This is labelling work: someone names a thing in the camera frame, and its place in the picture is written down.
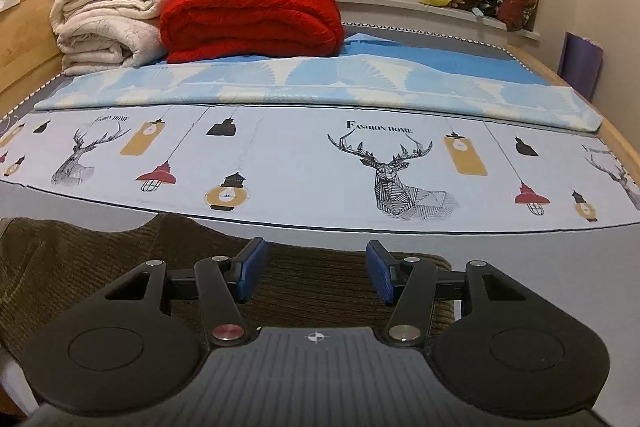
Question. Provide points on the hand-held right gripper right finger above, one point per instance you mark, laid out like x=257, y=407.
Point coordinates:
x=380, y=272

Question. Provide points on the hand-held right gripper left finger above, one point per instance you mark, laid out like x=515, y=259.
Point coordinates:
x=252, y=267

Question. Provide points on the printed deer bed sheet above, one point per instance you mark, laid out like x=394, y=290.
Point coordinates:
x=300, y=157

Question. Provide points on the blue white patterned blanket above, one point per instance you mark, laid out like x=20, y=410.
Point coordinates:
x=325, y=82

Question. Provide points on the folded red blanket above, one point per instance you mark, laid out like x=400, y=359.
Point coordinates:
x=250, y=17

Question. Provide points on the window sill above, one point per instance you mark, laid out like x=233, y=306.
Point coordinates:
x=400, y=4

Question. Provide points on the folded cream blanket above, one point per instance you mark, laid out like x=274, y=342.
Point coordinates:
x=105, y=22

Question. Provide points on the purple board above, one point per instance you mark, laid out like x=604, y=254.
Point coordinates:
x=580, y=67

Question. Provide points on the wooden bed frame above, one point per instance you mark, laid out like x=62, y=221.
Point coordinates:
x=30, y=52

